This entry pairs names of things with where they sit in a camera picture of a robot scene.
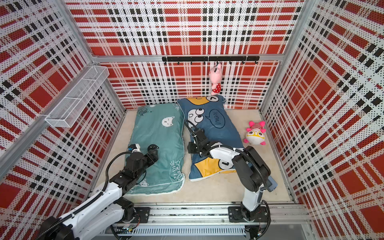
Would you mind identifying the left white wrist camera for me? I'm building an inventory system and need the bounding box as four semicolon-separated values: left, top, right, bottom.
127;144;141;153

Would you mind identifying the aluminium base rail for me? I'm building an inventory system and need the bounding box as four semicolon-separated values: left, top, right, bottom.
61;201;313;240

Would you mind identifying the white wire mesh basket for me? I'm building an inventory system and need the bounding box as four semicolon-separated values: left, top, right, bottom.
45;66;109;128

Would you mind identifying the black wall hook rail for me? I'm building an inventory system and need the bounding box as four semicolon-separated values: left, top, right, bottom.
162;56;260;64

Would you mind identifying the pink yellow plush toy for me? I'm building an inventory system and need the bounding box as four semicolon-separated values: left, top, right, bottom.
244;121;267;146

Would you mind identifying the pink hanging plush toy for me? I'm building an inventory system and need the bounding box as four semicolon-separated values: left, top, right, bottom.
209;63;223;96

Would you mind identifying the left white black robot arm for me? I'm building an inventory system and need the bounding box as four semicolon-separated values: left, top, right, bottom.
37;144;159;240

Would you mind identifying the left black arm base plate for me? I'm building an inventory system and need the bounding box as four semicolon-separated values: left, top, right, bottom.
116;207;151;224

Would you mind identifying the blue cartoon-print pillow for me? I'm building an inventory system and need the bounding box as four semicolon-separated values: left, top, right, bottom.
177;95;244;182

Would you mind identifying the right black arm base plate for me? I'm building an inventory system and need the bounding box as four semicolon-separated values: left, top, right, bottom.
228;206;270;223

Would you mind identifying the green cat-print pillow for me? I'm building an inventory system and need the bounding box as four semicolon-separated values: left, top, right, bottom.
128;103;186;195

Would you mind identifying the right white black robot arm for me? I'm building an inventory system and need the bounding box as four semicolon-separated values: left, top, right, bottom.
185;120;278;222

